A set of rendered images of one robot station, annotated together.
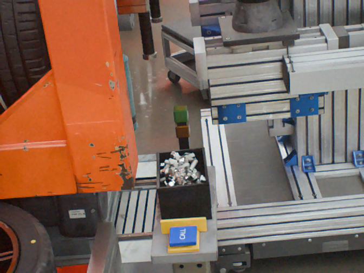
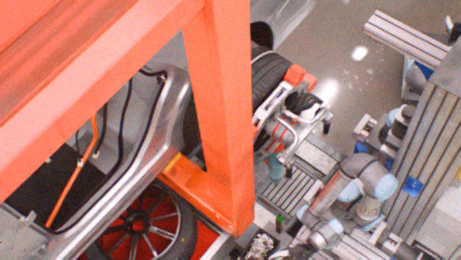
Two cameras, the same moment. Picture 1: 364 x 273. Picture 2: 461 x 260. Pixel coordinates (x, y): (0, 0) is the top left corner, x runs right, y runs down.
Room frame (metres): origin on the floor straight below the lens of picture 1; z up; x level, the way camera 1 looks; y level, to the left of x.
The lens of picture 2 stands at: (0.74, -0.63, 4.20)
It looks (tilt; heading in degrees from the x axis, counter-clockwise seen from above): 63 degrees down; 39
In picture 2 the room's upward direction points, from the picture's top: 5 degrees counter-clockwise
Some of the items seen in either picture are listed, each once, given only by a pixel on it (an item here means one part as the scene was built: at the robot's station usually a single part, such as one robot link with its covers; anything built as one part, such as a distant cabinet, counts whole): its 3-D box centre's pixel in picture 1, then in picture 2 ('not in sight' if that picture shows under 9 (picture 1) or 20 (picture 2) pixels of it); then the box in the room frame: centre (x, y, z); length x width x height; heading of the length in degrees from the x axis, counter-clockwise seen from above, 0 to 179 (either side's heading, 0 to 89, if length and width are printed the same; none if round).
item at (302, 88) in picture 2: not in sight; (273, 123); (2.25, 0.28, 0.85); 0.54 x 0.07 x 0.54; 175
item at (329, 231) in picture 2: not in sight; (329, 231); (1.76, -0.32, 1.21); 0.11 x 0.08 x 0.09; 164
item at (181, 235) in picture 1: (183, 237); not in sight; (1.49, 0.02, 0.47); 0.07 x 0.07 x 0.02; 85
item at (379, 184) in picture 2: not in sight; (371, 197); (2.01, -0.40, 1.19); 0.15 x 0.12 x 0.55; 74
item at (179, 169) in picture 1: (183, 182); (259, 251); (1.68, 0.01, 0.52); 0.20 x 0.14 x 0.13; 179
